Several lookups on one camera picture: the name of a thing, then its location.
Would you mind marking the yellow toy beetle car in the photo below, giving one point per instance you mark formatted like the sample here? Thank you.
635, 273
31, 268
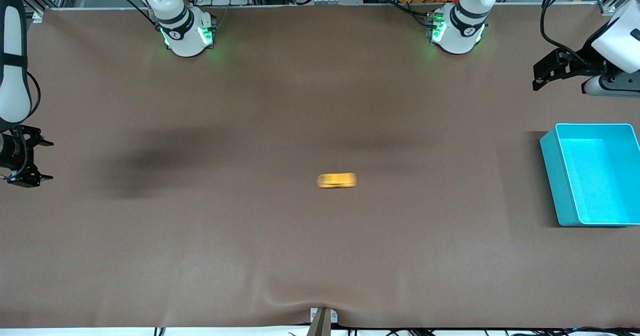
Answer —
337, 181

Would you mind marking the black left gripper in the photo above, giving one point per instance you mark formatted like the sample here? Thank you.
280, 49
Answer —
588, 65

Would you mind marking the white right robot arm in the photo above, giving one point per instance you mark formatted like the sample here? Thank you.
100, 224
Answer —
185, 30

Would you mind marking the teal plastic storage bin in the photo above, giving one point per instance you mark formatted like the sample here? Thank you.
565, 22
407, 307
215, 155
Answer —
590, 186

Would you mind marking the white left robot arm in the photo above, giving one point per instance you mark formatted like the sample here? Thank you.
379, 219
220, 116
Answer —
462, 30

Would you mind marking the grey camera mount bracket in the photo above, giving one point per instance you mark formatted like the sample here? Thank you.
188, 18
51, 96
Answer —
323, 322

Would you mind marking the brown table mat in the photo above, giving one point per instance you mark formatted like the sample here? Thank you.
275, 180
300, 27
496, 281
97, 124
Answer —
320, 125

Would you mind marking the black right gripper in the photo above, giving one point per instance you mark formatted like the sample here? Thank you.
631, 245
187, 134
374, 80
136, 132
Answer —
11, 149

